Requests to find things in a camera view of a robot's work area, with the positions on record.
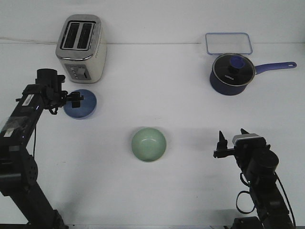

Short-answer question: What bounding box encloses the glass pot lid blue knob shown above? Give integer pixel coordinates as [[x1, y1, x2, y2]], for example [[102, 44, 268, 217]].
[[213, 53, 255, 86]]

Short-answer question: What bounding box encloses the clear blue-rimmed container lid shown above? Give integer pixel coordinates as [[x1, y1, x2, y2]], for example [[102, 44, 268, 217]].
[[205, 32, 253, 55]]

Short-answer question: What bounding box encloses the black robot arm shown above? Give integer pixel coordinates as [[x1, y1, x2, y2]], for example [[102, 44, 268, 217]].
[[213, 129, 296, 229], [0, 69, 83, 229]]

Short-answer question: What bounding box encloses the green bowl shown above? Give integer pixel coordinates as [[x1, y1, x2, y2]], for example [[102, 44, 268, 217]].
[[131, 127, 167, 162]]

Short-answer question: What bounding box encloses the blue bowl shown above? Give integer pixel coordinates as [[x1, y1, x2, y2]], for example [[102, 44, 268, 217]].
[[63, 89, 97, 119]]

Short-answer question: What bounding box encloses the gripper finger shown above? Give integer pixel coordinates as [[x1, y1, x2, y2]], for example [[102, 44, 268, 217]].
[[240, 128, 249, 135]]

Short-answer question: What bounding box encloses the white toaster power cord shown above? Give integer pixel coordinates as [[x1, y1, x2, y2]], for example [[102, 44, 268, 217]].
[[0, 36, 59, 45]]

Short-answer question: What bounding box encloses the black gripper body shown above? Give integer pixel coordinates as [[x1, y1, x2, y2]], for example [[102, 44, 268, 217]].
[[45, 91, 84, 107], [213, 143, 250, 165]]

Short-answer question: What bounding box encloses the blue saucepan with handle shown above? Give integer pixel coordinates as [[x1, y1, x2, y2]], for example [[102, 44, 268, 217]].
[[210, 62, 297, 95]]

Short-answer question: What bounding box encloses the silver two-slot toaster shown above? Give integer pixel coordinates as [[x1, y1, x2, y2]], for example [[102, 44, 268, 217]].
[[55, 14, 107, 84]]

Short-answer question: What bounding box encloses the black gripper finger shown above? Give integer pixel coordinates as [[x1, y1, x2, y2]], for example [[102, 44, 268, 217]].
[[216, 131, 228, 151], [71, 92, 82, 108]]

